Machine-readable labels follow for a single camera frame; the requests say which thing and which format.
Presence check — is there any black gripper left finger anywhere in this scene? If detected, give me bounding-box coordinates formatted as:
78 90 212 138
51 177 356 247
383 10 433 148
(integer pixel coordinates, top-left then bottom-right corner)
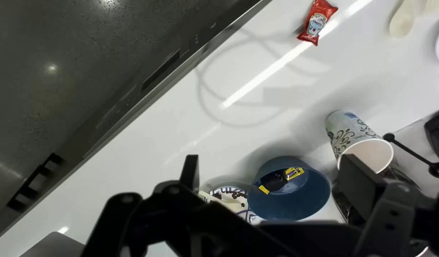
81 154 296 257

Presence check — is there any black and yellow packet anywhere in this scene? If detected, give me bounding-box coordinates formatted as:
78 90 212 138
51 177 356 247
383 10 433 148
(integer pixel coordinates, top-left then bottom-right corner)
257 165 306 197

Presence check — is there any black and white patterned bowl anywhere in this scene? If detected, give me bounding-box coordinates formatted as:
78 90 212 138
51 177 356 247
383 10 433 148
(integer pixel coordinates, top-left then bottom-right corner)
199 184 266 225

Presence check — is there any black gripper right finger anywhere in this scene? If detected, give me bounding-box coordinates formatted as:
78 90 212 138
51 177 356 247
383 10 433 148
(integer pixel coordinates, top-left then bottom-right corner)
332 154 439 257

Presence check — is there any blue bowl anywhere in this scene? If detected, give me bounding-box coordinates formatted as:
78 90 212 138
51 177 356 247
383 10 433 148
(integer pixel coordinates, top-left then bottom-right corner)
246 155 332 222

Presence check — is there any patterned paper cup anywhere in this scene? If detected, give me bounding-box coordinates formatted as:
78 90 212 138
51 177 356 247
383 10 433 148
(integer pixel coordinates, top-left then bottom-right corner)
323 108 396 175

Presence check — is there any cream plastic utensil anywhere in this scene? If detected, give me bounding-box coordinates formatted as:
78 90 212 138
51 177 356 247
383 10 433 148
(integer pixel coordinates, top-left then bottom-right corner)
387 0 439 38

